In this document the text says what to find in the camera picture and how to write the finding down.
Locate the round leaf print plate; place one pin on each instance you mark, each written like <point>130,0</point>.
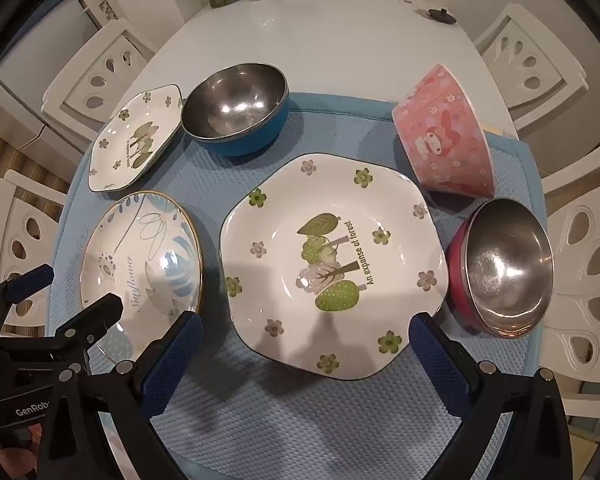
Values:
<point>145,250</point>

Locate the small black lid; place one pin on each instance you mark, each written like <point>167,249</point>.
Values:
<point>439,14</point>

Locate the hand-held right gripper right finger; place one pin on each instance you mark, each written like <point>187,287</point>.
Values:
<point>434,357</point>

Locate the white refrigerator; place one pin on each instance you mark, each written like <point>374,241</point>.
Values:
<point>30,85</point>

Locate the white carved wooden chair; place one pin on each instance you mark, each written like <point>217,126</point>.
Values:
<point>540,40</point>
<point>7,210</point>
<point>560,260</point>
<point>92,57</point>

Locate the blue steel bowl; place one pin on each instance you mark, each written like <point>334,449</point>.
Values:
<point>230,100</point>

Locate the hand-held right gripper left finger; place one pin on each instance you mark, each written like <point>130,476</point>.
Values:
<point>176,360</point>

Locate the red steel bowl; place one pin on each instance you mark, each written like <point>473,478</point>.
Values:
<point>505,260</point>

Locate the large hexagonal tree print plate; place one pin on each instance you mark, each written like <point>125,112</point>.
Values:
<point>330,260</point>

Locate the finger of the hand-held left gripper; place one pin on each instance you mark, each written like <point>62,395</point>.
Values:
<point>30,280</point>
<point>97,312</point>

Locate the small hexagonal tree print plate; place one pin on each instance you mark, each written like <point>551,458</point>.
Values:
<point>135,135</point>

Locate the light blue table mat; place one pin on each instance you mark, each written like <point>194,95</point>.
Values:
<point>280,420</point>

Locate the pink cartoon bowl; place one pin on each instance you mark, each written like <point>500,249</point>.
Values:
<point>445,140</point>

